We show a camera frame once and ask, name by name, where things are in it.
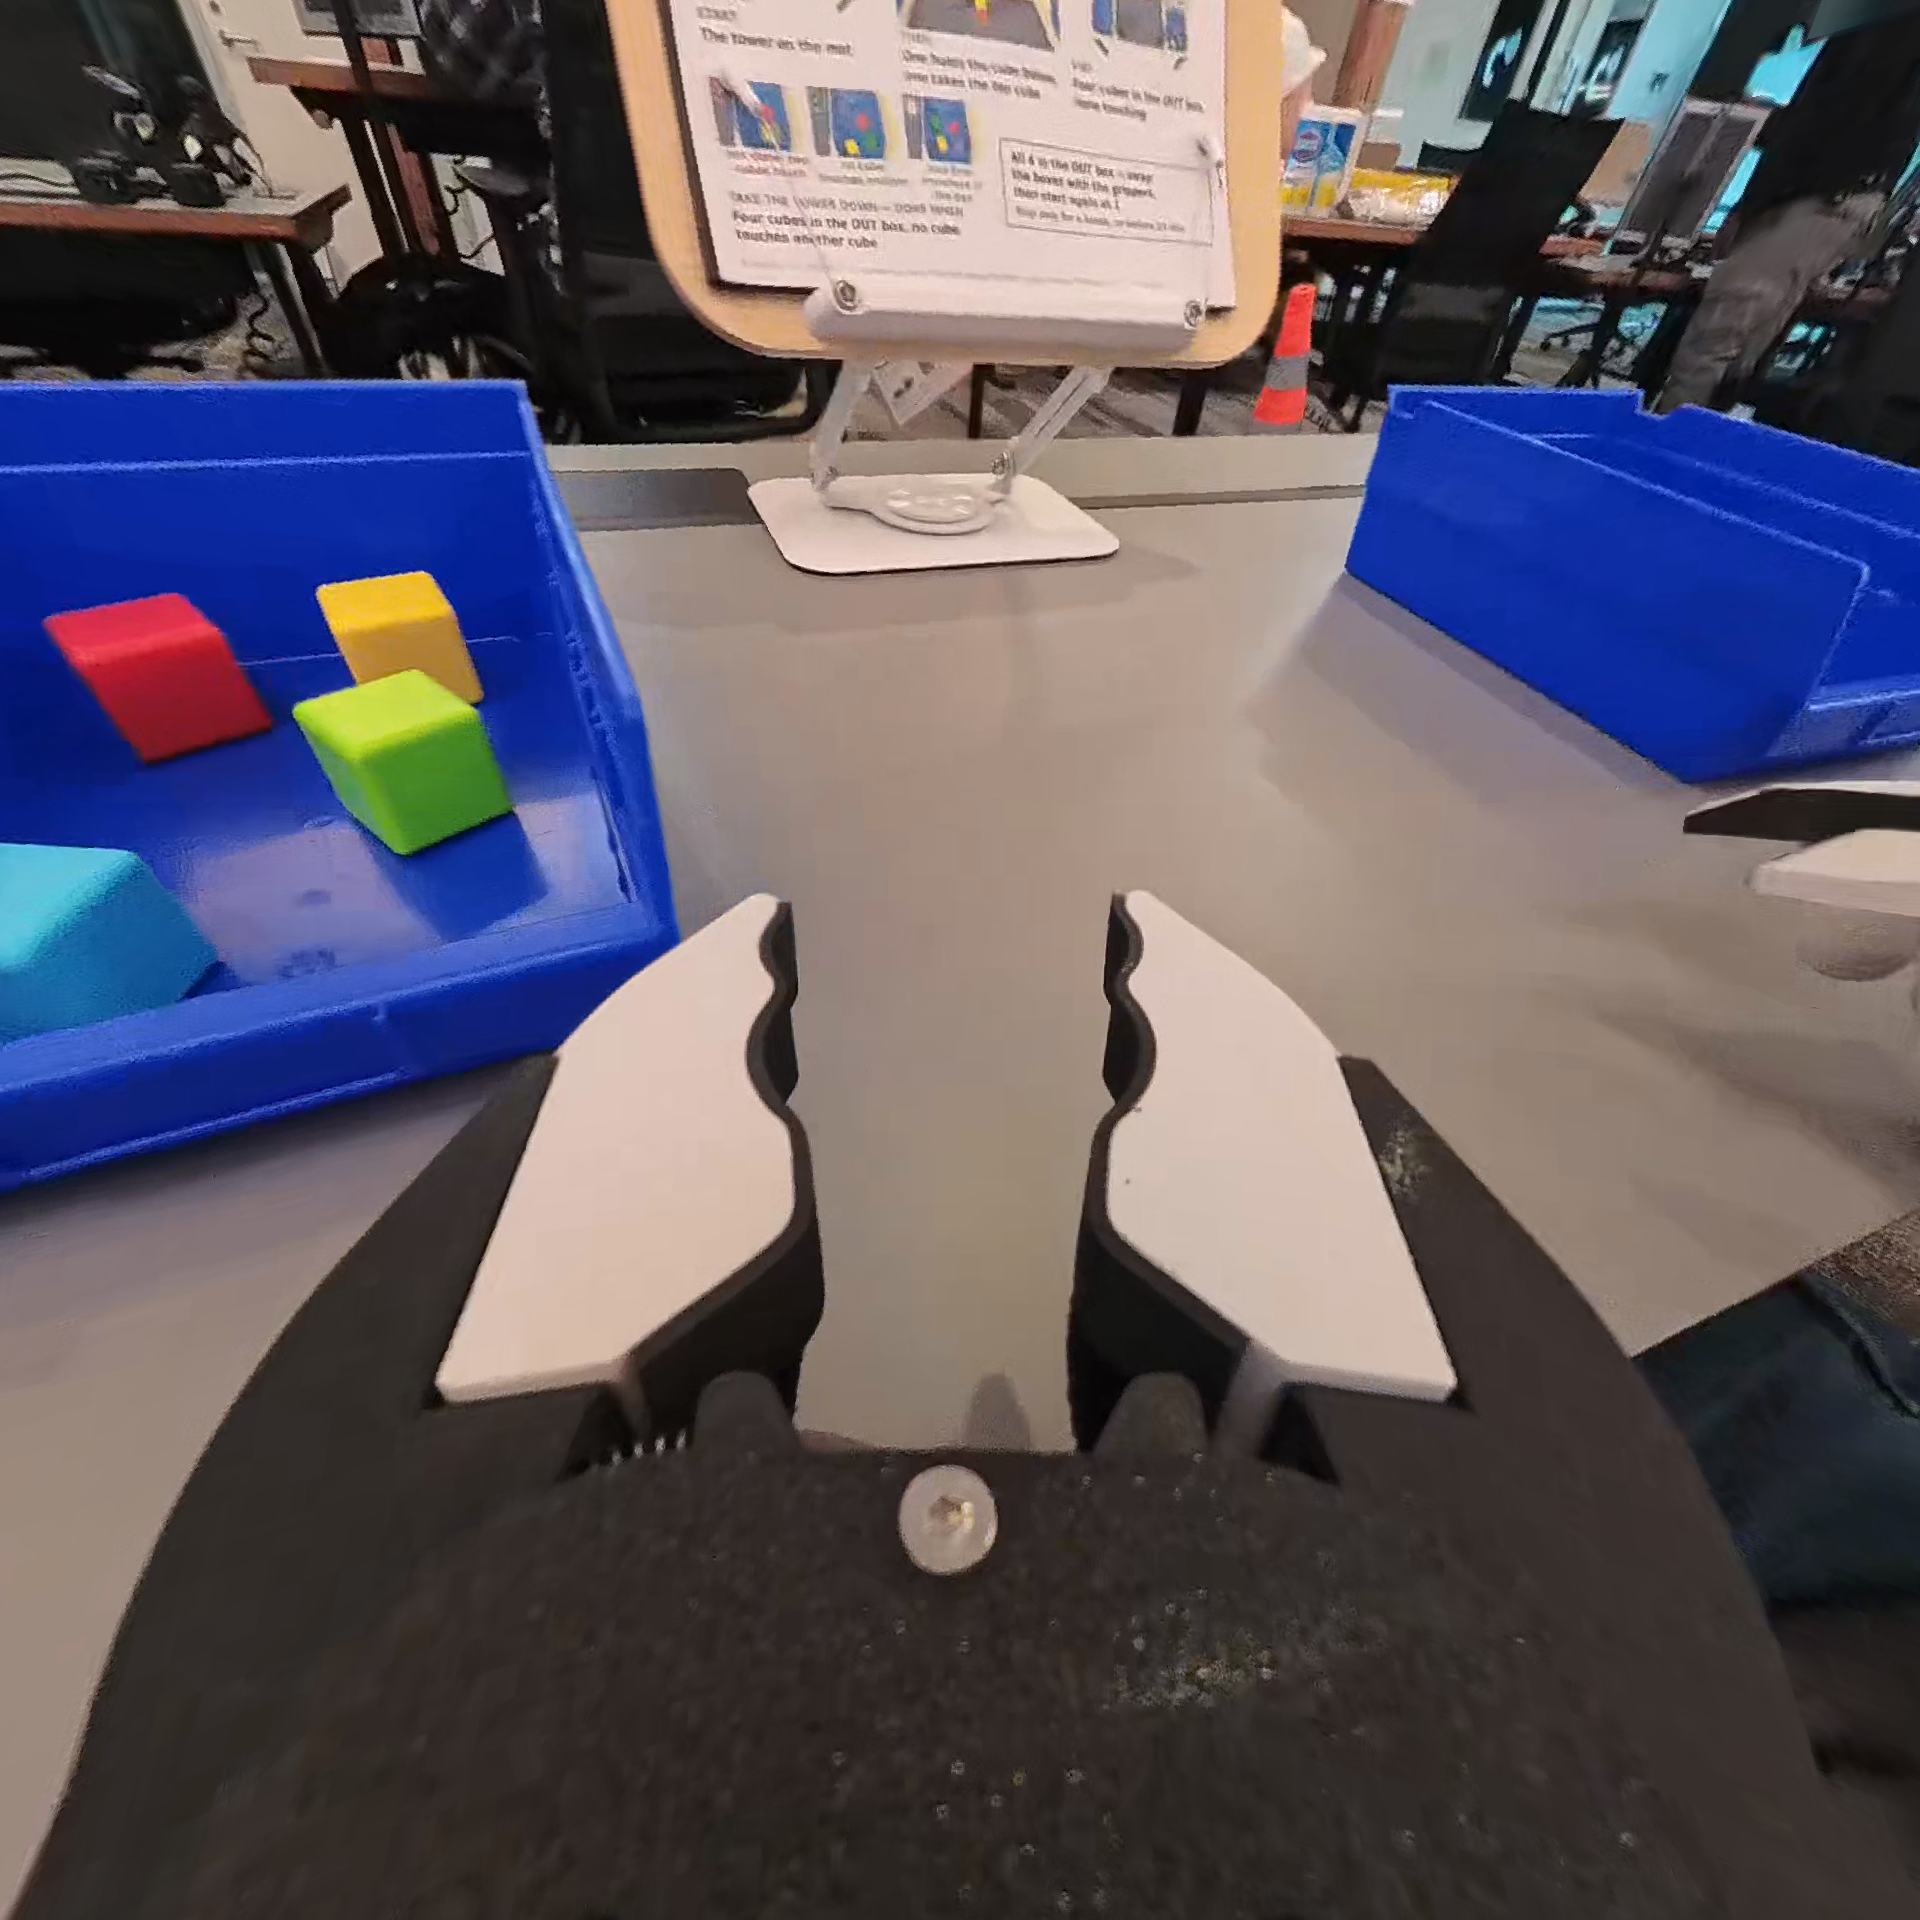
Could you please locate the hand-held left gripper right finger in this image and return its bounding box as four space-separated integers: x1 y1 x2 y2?
1067 887 1461 1409

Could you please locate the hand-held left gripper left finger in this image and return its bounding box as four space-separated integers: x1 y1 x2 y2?
435 895 829 1409

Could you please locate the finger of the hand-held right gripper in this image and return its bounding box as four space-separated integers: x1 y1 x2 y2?
1746 833 1920 921
1682 780 1920 847

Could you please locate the blue plastic bin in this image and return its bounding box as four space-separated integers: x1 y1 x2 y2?
0 377 678 1194
1344 384 1920 784

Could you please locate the green cube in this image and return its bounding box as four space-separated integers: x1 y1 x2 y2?
293 671 518 858

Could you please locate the cyan cube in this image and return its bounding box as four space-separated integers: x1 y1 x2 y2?
0 844 221 1047

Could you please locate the yellow cube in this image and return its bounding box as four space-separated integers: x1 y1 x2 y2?
315 569 488 706

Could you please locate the red cube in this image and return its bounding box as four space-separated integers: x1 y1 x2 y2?
41 592 278 763

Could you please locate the grey desk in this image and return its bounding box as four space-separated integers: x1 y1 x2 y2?
0 440 1920 1878

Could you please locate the person's blue jeans leg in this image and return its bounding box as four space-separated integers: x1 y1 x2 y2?
1635 1282 1920 1615

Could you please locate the black office chair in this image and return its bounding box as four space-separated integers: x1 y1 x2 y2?
1335 96 1626 430

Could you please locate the orange traffic cone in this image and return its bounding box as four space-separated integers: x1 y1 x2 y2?
1253 282 1322 433

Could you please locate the wipes canister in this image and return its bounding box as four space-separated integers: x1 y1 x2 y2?
1280 105 1368 219

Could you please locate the dark wooden table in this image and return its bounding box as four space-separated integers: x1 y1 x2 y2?
0 182 354 377

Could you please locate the printed instruction sheet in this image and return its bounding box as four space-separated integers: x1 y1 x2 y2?
663 0 1239 308

